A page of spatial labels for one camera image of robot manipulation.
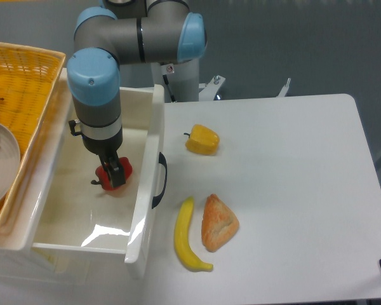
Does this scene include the yellow bell pepper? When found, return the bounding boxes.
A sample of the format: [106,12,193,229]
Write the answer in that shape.
[184,124,220,156]

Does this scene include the yellow woven basket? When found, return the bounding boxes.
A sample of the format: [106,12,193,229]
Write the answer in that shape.
[0,42,66,227]

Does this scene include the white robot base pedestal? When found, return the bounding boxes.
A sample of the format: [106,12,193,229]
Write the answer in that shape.
[150,59,226,103]

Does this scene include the red bell pepper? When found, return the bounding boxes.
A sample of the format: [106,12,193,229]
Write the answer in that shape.
[91,156,133,191]

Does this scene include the black drawer handle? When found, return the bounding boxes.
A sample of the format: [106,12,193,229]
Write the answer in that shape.
[152,152,168,209]

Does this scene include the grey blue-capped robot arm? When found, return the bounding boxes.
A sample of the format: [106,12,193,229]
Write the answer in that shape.
[67,1,207,188]

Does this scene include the triangular orange pastry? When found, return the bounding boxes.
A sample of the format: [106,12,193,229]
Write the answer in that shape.
[201,194,239,252]

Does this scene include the grey ribbed plate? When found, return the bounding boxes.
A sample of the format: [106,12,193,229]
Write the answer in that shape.
[0,124,21,201]

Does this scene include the open white upper drawer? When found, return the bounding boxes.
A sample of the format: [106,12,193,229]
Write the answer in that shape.
[33,85,164,264]

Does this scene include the white table bracket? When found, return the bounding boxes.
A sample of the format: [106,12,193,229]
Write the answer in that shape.
[277,78,291,97]

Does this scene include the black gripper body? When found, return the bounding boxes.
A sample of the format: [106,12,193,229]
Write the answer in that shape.
[82,135,123,156]

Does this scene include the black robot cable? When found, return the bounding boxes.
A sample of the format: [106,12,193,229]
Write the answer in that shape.
[161,63,178,103]

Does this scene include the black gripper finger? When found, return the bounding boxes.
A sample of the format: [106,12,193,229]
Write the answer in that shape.
[97,154,110,178]
[107,152,126,189]

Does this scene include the yellow banana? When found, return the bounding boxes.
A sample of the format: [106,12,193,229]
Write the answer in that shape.
[173,196,213,272]

